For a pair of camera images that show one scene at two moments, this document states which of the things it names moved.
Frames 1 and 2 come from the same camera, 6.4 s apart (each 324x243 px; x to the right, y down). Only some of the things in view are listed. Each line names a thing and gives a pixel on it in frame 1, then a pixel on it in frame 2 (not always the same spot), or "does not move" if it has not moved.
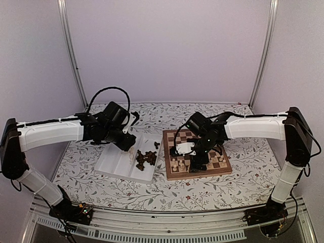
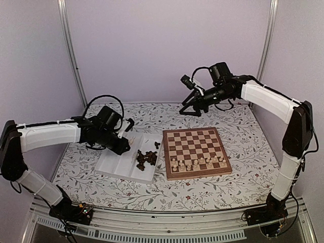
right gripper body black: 204,159 to 203,106
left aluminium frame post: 62,9 does not move
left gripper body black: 124,145 to 116,148
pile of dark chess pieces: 150,156 does not move
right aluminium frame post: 273,12 does not move
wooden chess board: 178,167 does not move
